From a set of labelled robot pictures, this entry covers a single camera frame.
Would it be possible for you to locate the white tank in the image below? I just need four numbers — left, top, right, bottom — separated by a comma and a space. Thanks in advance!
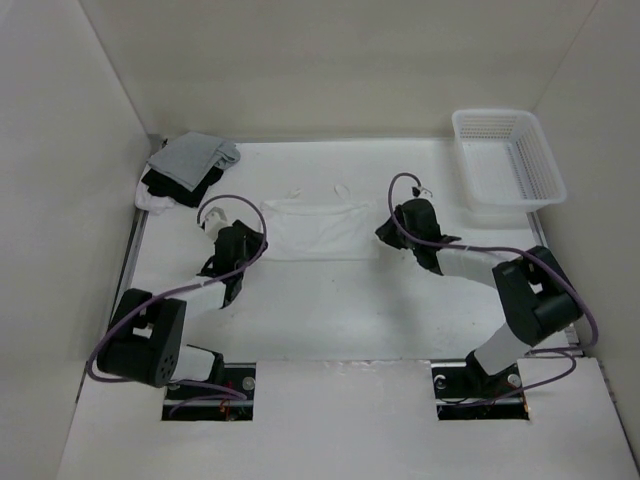
134, 182, 176, 215
260, 185, 379, 262

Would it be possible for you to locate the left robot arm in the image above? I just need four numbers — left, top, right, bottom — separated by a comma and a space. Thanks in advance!
88, 220, 268, 399

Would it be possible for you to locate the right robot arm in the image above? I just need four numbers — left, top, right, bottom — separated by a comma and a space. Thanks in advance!
375, 198, 585, 396

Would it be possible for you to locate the folded white tank top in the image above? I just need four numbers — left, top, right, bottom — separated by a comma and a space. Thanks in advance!
134, 182, 176, 215

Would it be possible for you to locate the folded grey tank top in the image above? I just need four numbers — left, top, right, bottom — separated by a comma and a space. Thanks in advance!
148, 132, 241, 190

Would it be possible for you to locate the folded black tank top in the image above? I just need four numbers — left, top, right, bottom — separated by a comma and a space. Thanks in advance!
142, 167, 224, 208

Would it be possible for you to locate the white plastic basket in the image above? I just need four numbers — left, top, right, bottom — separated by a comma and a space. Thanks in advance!
451, 109, 567, 215

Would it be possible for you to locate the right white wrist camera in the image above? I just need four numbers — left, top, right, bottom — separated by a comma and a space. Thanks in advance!
411, 184, 433, 198

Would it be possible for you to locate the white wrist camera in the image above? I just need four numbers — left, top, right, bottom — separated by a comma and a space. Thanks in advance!
411, 184, 433, 198
200, 207, 230, 242

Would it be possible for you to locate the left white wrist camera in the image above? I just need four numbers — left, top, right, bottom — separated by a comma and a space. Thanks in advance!
200, 207, 230, 242

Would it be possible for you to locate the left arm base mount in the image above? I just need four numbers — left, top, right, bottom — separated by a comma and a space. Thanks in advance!
161, 363, 257, 422

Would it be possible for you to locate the metal table edge rail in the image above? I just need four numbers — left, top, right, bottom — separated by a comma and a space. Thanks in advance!
99, 133, 169, 361

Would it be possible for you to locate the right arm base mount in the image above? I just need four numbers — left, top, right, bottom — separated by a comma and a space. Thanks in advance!
431, 362, 529, 421

